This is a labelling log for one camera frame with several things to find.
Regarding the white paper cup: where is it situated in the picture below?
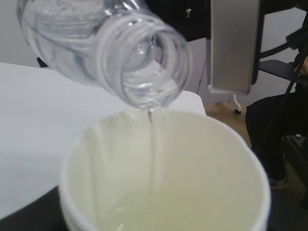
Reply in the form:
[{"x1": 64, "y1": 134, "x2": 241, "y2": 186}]
[{"x1": 59, "y1": 110, "x2": 271, "y2": 231}]

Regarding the black chair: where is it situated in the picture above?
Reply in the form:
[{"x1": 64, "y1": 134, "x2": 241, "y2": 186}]
[{"x1": 258, "y1": 0, "x2": 308, "y2": 210}]

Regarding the clear water bottle green label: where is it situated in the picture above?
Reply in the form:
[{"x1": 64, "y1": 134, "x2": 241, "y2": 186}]
[{"x1": 16, "y1": 0, "x2": 192, "y2": 111}]

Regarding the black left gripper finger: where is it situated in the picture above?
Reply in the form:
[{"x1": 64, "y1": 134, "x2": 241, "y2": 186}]
[{"x1": 0, "y1": 186, "x2": 65, "y2": 231}]

